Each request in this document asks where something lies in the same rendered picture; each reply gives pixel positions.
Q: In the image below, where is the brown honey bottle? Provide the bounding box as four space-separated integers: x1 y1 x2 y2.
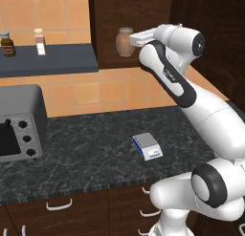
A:
115 27 137 58

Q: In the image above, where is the grey toaster oven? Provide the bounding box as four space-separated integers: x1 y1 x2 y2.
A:
0 83 49 163

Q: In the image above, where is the dark grey wall shelf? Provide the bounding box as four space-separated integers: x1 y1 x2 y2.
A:
0 42 100 78

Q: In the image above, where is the dark wood drawer front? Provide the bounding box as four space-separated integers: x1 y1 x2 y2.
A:
107 201 164 225
5 189 110 223
107 182 155 205
107 222 161 236

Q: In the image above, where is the dark brown jar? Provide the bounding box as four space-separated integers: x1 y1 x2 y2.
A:
0 31 17 58

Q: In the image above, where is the dark wood wall cabinet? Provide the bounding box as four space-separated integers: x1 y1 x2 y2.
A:
87 0 205 71

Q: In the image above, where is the dark wood cabinet door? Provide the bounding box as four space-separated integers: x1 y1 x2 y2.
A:
168 0 245 117

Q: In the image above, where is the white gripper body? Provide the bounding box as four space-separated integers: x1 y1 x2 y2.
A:
129 28 159 48

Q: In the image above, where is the white digital scale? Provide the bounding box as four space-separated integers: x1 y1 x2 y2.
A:
131 132 164 161

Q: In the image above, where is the dark wood cupboard door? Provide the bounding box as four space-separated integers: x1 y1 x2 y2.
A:
0 204 16 236
11 218 110 236

